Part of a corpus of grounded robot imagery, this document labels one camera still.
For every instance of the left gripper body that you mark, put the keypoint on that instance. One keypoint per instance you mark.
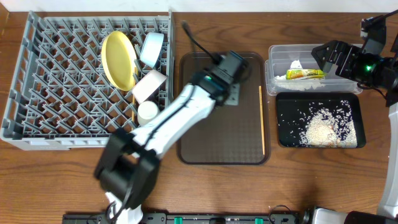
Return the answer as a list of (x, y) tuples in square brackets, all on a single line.
[(234, 96)]

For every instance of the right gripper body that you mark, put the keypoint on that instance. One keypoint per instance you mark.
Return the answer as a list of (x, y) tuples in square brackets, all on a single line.
[(354, 66)]

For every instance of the wooden chopstick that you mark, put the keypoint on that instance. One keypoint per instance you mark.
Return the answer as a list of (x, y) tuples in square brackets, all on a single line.
[(134, 110), (261, 120)]

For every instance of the green snack wrapper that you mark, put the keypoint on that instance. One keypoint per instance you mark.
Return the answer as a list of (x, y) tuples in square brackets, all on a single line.
[(293, 74)]

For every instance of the rice food waste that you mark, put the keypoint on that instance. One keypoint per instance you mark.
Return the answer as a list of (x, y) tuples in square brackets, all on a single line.
[(316, 123)]

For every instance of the white bowl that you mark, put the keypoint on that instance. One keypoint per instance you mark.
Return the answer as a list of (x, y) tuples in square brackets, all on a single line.
[(148, 85)]

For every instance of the small white cup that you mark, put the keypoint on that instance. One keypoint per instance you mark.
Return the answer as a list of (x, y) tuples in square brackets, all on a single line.
[(146, 112)]

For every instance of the light blue bowl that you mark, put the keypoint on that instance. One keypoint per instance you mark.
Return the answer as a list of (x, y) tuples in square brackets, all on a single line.
[(151, 48)]

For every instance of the yellow plate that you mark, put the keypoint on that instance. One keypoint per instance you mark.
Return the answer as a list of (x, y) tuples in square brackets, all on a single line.
[(117, 58)]

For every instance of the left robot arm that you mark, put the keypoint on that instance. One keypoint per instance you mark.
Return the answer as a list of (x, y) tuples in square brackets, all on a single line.
[(130, 163)]

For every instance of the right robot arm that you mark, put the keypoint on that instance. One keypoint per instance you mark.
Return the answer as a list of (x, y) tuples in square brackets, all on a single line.
[(369, 70)]

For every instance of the clear plastic waste bin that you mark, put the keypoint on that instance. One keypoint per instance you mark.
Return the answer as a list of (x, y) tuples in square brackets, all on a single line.
[(280, 58)]

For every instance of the black food waste tray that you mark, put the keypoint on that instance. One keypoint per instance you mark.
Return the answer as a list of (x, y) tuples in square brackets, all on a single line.
[(352, 98)]

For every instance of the grey plastic dishwasher rack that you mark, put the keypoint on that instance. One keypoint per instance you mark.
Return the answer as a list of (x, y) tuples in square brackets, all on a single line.
[(60, 97)]

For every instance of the brown serving tray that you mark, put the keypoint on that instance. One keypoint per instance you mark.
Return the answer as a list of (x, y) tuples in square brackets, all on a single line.
[(231, 135)]

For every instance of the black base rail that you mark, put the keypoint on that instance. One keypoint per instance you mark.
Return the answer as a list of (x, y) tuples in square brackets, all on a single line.
[(162, 218)]

